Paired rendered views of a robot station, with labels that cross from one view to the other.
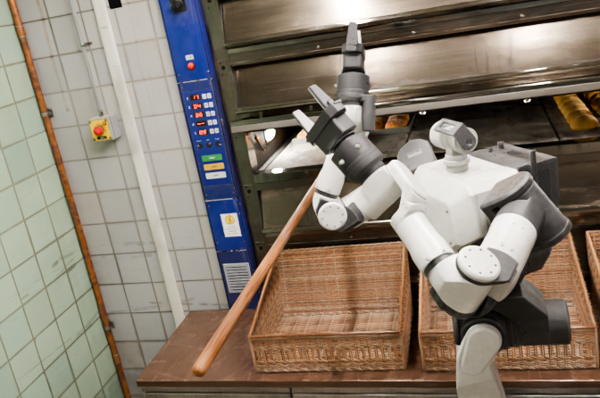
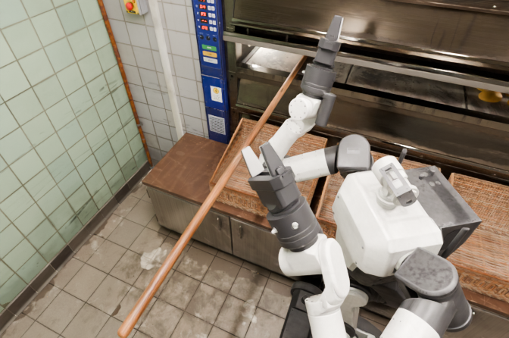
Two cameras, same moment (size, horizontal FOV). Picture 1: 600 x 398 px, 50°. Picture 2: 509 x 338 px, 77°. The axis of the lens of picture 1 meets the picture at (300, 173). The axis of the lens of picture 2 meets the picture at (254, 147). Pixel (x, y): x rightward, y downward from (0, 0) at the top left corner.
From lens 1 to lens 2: 93 cm
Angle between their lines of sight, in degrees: 27
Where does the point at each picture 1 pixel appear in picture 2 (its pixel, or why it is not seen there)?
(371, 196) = (295, 267)
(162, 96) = not seen: outside the picture
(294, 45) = not seen: outside the picture
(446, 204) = (364, 244)
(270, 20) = not seen: outside the picture
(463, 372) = not seen: hidden behind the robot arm
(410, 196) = (331, 300)
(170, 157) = (181, 37)
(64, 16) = not seen: outside the picture
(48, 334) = (96, 132)
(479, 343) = (351, 299)
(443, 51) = (409, 17)
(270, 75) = not seen: outside the picture
